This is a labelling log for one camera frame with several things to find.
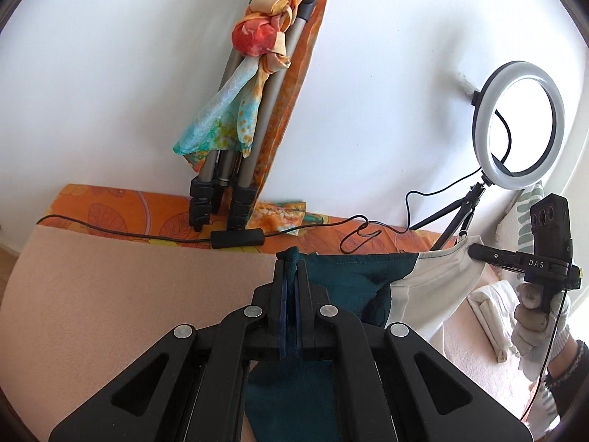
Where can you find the folded white shirt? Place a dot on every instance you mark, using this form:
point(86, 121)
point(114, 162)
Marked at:
point(492, 317)

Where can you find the teal and white printed t-shirt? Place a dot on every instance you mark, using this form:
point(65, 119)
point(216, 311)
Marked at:
point(349, 276)

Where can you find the orange patterned board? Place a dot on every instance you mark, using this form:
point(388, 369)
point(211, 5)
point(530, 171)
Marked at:
point(299, 83)

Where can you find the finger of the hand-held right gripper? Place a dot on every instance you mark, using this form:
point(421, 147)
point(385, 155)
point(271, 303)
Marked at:
point(494, 254)

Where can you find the person's right forearm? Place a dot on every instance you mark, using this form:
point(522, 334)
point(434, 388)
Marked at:
point(570, 377)

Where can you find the colourful knotted scarf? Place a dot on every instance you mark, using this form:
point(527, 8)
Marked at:
point(257, 37)

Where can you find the folded grey tripod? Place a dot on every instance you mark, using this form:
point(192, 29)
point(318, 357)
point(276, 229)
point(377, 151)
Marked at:
point(271, 115)

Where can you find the green striped white pillow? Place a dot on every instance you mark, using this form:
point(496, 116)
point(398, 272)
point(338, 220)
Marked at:
point(520, 221)

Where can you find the person's right hand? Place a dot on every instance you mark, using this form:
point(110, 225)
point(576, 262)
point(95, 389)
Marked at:
point(529, 327)

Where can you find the small black tripod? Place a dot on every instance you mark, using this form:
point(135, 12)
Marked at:
point(471, 198)

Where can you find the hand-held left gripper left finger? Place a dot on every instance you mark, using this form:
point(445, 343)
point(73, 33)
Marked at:
point(281, 313)

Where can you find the small colourful cloth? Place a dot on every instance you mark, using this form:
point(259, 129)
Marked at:
point(280, 212)

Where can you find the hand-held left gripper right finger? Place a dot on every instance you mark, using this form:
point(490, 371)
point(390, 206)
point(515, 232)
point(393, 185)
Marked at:
point(303, 313)

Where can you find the orange floral sheet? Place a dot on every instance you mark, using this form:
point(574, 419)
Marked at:
point(115, 202)

